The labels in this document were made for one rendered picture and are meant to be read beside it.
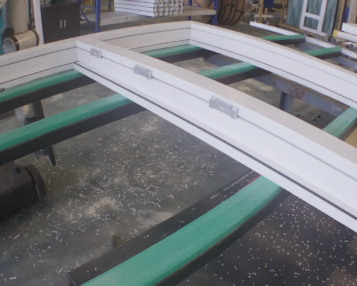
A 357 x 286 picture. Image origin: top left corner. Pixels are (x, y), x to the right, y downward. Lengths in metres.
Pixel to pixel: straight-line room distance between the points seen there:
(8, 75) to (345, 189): 0.73
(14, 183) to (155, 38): 1.00
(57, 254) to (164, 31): 1.03
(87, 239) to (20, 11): 1.03
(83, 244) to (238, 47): 1.06
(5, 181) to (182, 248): 1.39
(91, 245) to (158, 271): 1.18
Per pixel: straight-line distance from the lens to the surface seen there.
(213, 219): 0.35
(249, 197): 0.39
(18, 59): 0.80
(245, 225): 0.38
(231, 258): 0.67
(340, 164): 0.39
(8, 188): 1.59
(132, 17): 5.01
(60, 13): 4.40
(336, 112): 0.89
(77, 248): 1.47
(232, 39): 0.97
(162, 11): 4.98
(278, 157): 0.43
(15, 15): 1.14
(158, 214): 1.60
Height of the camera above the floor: 1.11
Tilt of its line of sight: 32 degrees down
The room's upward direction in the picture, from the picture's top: 4 degrees clockwise
